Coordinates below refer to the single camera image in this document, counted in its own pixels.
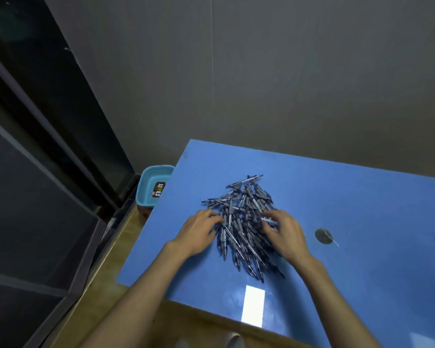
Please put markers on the pile of grey pens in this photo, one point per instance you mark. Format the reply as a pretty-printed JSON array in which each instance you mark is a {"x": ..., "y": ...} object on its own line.
[{"x": 246, "y": 213}]

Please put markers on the person's left hand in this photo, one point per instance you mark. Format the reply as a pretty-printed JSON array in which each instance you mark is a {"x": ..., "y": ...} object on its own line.
[{"x": 195, "y": 233}]

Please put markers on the person's right hand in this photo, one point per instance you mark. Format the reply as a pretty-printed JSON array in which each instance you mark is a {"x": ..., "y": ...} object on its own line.
[{"x": 290, "y": 239}]

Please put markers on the blue plastic basket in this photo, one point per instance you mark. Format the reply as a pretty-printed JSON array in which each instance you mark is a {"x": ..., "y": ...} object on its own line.
[{"x": 146, "y": 184}]

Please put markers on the small round metal disc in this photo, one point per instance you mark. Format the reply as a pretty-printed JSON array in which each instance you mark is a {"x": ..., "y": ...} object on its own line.
[{"x": 323, "y": 236}]

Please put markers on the person's right forearm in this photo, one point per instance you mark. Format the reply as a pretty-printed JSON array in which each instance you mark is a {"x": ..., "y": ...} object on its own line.
[{"x": 337, "y": 308}]

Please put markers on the person's left grey shoe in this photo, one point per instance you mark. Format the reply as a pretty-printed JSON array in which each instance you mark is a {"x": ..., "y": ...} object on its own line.
[{"x": 181, "y": 344}]

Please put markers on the person's right grey shoe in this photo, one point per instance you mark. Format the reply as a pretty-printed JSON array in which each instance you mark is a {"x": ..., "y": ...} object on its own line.
[{"x": 235, "y": 340}]

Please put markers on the brown plastic stool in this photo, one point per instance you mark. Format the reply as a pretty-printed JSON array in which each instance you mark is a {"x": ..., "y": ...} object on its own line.
[{"x": 144, "y": 213}]

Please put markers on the blue table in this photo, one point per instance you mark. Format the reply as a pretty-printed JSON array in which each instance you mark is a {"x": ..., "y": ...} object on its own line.
[{"x": 366, "y": 199}]

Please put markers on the person's grey shoe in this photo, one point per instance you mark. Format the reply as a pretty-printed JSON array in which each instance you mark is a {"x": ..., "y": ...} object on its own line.
[
  {"x": 235, "y": 340},
  {"x": 181, "y": 344}
]

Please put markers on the person's left forearm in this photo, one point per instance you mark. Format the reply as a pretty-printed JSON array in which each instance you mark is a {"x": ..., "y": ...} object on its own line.
[{"x": 130, "y": 304}]

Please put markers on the black shelf unit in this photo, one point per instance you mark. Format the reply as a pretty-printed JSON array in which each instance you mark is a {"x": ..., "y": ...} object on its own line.
[{"x": 40, "y": 177}]

